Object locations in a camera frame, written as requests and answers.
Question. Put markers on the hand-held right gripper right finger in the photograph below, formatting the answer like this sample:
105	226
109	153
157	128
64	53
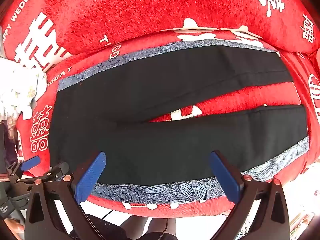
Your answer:
223	177

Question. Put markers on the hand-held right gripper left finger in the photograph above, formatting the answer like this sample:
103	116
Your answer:
90	177

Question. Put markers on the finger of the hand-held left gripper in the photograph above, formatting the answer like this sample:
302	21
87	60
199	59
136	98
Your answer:
30	162
57	170

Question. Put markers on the black pants blue floral trim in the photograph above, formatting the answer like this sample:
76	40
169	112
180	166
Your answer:
150	142

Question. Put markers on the person's left hand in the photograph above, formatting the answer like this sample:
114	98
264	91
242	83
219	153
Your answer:
16	226

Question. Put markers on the white floral cloth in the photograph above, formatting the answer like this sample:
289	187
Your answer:
17	87

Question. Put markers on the red printed blanket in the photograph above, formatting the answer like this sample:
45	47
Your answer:
125	5

